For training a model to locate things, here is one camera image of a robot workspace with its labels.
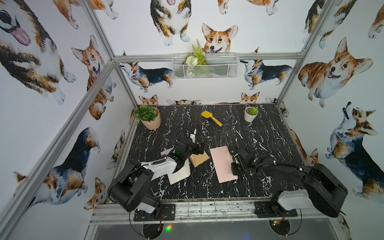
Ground pink envelope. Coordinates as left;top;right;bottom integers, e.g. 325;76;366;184
210;146;238;183

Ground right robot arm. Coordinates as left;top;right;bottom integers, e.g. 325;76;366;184
231;148;348;218

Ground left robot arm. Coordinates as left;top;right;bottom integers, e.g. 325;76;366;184
108;137;205;218

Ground brown kraft envelope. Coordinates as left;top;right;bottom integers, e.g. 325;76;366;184
189;152;210;168

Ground white envelope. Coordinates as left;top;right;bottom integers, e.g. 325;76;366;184
160;149;191;185

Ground yellow toy shovel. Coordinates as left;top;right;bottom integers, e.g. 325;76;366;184
201;111;223;127

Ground small plant in white pot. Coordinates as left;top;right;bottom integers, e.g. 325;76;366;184
244;107;259;123

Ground green plant in terracotta pot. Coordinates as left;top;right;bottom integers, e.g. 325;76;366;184
135;105;161;131

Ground fern and white flower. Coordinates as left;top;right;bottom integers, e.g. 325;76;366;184
184;40;207;78

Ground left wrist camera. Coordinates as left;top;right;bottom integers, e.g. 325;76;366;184
190;129;197;144

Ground aluminium front rail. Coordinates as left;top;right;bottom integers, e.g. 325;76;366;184
89;199;340;226

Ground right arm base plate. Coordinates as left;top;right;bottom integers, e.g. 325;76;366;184
254;201;298;218

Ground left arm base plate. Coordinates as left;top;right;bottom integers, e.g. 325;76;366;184
134;204;176;222

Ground white wire basket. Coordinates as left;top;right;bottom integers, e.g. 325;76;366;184
172;53;240;79

